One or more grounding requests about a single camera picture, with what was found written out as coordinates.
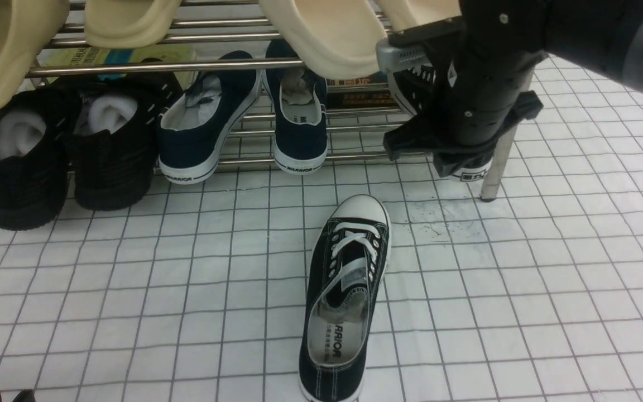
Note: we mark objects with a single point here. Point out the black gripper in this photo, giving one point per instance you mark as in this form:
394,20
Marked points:
484,99

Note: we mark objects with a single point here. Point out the black canvas sneaker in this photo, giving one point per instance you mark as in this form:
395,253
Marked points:
411,89
346,272

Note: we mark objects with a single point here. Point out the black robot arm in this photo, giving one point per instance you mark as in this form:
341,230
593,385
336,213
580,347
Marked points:
605,37

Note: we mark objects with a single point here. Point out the stainless steel shoe rack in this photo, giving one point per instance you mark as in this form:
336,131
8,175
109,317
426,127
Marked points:
39,75

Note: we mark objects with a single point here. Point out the black mesh shoe right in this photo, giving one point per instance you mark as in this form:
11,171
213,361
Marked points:
113,146

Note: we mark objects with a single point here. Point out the black mesh shoe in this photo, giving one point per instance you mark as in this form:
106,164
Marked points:
113,146
33,161

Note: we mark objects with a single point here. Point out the black mesh shoe left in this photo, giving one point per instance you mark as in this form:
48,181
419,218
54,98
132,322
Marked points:
33,161

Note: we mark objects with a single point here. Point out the beige foam slipper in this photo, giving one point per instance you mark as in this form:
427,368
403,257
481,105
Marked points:
335,39
404,14
127,24
25,28

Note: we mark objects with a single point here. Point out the dark box with blue print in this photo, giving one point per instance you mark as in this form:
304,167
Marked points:
364,92

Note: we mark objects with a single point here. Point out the navy canvas sneaker right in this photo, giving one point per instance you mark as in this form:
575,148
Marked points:
299,100

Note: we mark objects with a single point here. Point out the navy canvas sneaker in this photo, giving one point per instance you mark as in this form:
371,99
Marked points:
299,100
191,132

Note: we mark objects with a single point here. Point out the navy canvas sneaker left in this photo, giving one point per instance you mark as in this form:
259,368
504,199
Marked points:
191,132

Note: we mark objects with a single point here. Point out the yellow green book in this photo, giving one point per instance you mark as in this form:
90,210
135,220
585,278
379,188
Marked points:
94,56

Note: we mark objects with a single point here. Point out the beige foam slipper far left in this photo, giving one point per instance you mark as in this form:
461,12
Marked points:
25,28

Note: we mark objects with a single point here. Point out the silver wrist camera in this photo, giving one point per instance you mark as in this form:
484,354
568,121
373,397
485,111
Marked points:
433,43

